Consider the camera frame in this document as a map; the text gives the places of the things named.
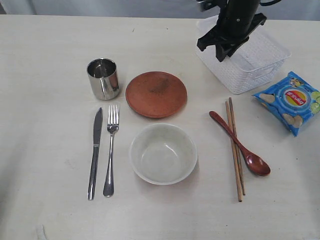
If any wooden chopstick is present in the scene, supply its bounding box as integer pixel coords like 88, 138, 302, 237
228, 97, 246, 196
225, 101, 243, 202

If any white plastic perforated basket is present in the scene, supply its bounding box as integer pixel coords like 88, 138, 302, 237
195, 25, 291, 95

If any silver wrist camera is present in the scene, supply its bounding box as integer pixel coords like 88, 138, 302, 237
196, 0, 221, 12

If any silver metal fork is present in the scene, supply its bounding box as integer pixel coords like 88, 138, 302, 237
103, 104, 120, 198

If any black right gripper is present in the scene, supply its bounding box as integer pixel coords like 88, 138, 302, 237
197, 0, 267, 62

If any shiny steel cup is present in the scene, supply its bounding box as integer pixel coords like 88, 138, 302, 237
86, 58, 120, 101

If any white speckled ceramic bowl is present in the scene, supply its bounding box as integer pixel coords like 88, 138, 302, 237
128, 123, 198, 186

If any brown round plate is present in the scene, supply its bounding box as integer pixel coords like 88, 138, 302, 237
125, 71, 188, 119

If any silver table knife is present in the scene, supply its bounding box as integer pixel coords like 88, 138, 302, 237
87, 107, 103, 201

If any brown wooden spoon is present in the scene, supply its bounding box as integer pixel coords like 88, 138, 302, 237
209, 111, 271, 176

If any blue chips snack bag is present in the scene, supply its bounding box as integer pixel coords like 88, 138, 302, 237
252, 71, 320, 137

